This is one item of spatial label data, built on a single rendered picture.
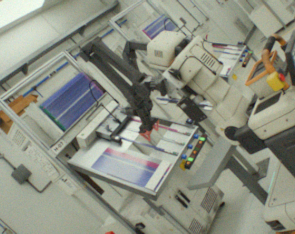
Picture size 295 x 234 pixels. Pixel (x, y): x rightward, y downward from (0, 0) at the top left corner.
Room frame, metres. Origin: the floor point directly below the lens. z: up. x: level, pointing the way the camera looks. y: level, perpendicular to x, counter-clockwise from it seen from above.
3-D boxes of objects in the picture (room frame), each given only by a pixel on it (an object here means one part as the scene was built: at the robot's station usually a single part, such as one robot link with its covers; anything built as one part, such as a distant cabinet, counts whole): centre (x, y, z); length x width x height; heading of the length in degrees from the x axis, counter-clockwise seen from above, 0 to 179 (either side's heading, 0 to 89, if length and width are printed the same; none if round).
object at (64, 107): (2.50, 0.31, 1.52); 0.51 x 0.13 x 0.27; 131
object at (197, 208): (2.56, 0.44, 0.31); 0.70 x 0.65 x 0.62; 131
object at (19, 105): (2.66, 0.59, 1.82); 0.68 x 0.30 x 0.20; 131
